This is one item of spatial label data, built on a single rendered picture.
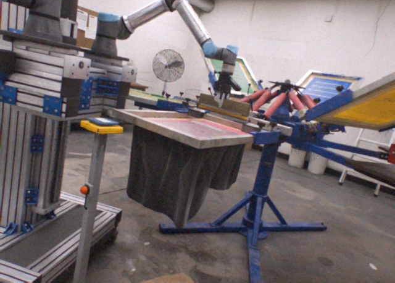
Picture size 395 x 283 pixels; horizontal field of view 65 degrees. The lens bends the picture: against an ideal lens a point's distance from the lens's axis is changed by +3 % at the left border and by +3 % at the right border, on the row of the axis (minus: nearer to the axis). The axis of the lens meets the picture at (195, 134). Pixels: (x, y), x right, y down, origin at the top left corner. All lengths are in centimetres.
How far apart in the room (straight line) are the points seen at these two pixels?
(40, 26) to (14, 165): 77
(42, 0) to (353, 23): 521
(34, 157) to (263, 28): 545
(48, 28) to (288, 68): 517
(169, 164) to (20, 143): 80
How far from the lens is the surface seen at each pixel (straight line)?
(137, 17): 199
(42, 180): 188
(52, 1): 151
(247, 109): 174
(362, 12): 605
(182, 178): 142
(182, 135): 128
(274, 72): 628
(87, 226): 154
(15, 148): 186
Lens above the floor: 124
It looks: 11 degrees down
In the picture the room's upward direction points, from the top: 11 degrees clockwise
